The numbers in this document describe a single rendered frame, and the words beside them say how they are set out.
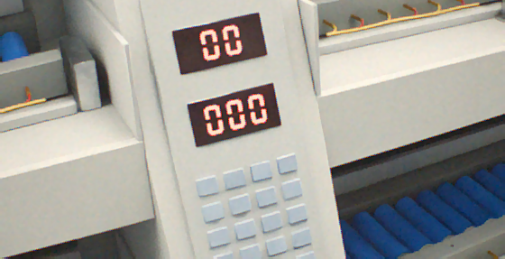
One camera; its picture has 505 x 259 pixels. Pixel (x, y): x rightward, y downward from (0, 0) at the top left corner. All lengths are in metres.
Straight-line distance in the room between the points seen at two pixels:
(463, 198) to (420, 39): 0.18
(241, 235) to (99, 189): 0.07
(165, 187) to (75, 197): 0.05
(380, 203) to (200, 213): 0.25
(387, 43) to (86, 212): 0.21
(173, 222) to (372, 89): 0.13
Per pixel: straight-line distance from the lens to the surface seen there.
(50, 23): 0.56
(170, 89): 0.37
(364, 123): 0.42
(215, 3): 0.37
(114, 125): 0.39
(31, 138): 0.39
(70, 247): 0.55
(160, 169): 0.37
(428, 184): 0.63
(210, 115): 0.37
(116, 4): 0.37
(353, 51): 0.46
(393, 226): 0.58
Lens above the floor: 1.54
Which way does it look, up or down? 8 degrees down
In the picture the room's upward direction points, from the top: 11 degrees counter-clockwise
